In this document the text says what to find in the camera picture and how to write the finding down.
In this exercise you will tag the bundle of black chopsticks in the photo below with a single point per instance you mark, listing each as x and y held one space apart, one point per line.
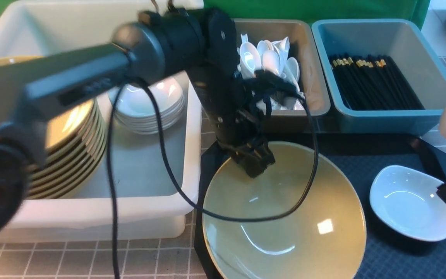
372 83

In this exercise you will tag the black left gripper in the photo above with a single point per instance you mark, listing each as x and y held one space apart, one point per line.
230 103

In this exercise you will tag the blue chopstick bin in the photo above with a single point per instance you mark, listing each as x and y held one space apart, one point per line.
405 44

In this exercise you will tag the black serving tray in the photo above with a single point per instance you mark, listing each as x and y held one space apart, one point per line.
371 213

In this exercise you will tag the stack of white small dishes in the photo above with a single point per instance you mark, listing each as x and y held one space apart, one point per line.
135 110

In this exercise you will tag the white small dish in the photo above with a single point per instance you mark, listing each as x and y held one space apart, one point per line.
406 201

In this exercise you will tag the white plastic tub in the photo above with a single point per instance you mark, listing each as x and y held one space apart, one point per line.
148 204

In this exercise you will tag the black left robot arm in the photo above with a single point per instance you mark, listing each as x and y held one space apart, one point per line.
201 42

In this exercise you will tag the stack of yellow noodle bowls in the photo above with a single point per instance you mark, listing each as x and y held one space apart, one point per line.
76 144

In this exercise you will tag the beige spoon bin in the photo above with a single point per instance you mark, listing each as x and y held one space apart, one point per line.
311 82

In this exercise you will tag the pile of white spoons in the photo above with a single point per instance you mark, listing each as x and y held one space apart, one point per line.
268 56

